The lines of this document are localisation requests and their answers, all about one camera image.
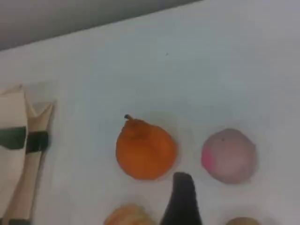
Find pink peach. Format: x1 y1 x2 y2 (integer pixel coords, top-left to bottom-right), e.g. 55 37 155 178
201 128 257 184

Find white canvas bag green handles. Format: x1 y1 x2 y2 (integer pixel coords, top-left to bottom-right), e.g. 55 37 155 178
0 84 57 225

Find orange tangerine with stem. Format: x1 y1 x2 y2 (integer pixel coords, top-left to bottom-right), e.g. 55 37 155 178
116 114 178 180

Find ridged orange bread roll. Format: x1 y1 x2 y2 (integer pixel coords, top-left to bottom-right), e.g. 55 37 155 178
103 203 156 225

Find tan potato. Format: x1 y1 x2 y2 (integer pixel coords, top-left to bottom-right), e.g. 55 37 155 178
225 217 261 225

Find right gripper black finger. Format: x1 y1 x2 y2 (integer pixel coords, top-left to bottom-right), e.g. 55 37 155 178
160 172 203 225

